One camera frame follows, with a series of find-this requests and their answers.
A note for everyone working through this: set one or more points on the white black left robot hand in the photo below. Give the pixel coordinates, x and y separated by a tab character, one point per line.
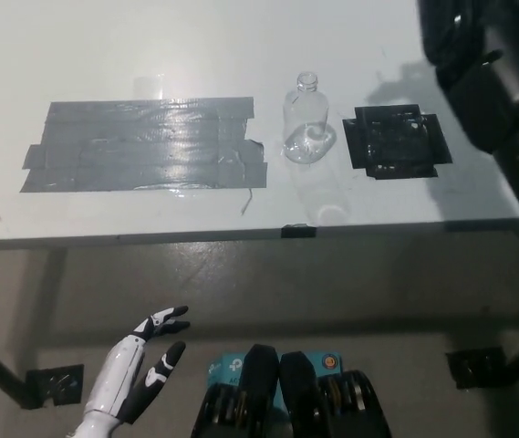
117	374

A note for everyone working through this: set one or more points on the clear plastic bottle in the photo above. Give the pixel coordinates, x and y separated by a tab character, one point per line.
305	123

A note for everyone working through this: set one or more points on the grey upright table leg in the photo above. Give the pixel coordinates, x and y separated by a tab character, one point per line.
49	296

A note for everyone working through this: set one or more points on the small black tape piece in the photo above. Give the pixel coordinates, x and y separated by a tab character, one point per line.
299	232

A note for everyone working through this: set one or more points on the black tape square patch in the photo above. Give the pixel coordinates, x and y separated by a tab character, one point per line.
396	141

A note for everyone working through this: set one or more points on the grey duct tape patch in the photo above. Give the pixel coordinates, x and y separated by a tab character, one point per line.
145	143

